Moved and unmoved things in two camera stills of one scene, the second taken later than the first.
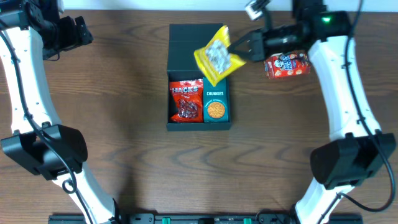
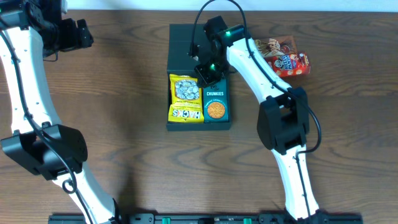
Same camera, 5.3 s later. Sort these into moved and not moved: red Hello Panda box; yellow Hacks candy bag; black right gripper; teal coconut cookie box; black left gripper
Moved: yellow Hacks candy bag; black right gripper
Not moved: red Hello Panda box; teal coconut cookie box; black left gripper
